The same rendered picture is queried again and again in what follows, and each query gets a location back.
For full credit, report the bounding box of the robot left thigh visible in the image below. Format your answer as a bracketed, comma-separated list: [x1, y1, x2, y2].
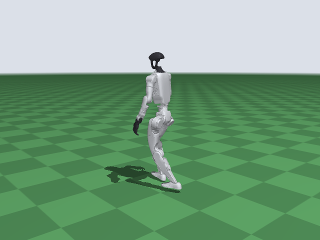
[147, 115, 164, 158]

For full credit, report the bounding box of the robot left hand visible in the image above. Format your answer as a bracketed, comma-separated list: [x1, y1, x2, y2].
[133, 118, 143, 136]

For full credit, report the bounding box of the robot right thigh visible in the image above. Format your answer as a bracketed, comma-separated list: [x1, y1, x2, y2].
[158, 116, 174, 149]

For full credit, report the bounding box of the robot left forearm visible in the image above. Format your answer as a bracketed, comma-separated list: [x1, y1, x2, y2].
[136, 96, 149, 121]

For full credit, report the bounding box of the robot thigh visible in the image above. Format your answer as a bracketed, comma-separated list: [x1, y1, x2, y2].
[158, 116, 174, 149]
[147, 115, 164, 158]

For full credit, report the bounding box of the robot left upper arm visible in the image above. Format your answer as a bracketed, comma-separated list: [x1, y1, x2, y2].
[145, 74, 157, 104]

